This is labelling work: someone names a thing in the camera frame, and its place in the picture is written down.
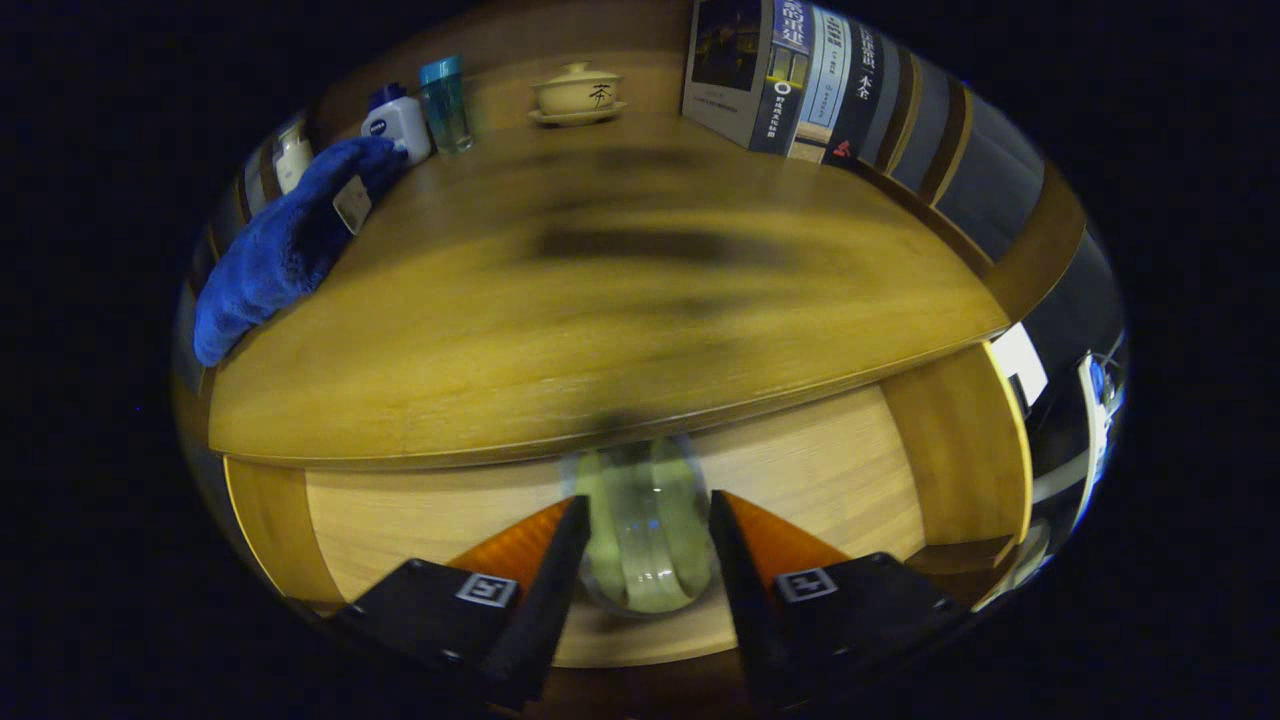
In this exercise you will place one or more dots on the clear teal bottle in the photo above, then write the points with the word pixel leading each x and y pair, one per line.
pixel 447 105

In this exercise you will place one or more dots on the book with pale spine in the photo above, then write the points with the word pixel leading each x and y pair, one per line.
pixel 825 90

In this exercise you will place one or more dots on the blue towel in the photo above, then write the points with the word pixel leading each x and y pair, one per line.
pixel 280 250

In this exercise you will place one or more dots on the beige lidded tea cup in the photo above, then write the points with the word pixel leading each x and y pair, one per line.
pixel 575 95

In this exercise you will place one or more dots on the wooden drawer with black knob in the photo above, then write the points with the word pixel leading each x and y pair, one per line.
pixel 400 520

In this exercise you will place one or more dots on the wooden cabinet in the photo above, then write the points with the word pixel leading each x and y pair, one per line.
pixel 1045 240

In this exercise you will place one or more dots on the white pump bottle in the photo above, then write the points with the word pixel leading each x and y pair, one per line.
pixel 292 160

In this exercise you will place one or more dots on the book with blue spine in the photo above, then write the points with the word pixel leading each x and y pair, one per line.
pixel 725 60

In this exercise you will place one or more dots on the book with black spine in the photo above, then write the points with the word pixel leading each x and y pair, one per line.
pixel 865 95

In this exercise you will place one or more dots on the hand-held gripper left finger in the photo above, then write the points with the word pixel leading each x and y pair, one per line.
pixel 545 600

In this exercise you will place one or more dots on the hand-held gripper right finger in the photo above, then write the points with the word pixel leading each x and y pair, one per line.
pixel 740 600

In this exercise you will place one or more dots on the wooden countertop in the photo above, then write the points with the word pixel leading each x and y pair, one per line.
pixel 600 330

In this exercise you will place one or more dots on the white bottle with blue cap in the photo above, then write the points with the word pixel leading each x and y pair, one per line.
pixel 400 125

